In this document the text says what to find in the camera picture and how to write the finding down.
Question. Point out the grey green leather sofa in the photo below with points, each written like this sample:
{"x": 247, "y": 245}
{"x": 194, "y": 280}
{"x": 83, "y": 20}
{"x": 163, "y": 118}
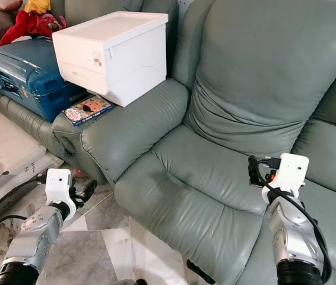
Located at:
{"x": 197, "y": 178}

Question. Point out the colourful picture book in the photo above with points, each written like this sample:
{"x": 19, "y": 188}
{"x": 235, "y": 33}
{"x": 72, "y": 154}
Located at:
{"x": 88, "y": 110}

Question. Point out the white printed folded mattress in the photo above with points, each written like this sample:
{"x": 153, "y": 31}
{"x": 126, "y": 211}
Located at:
{"x": 2, "y": 154}

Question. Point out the blue hard suitcase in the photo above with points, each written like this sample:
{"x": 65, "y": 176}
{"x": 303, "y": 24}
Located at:
{"x": 25, "y": 77}

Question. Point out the white plastic storage box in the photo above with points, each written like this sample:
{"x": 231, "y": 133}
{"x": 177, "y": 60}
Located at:
{"x": 120, "y": 59}

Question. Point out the red clothed doll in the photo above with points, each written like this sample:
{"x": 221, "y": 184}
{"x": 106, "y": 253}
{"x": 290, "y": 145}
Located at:
{"x": 22, "y": 24}

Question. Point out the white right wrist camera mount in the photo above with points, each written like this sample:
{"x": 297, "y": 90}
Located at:
{"x": 294, "y": 172}

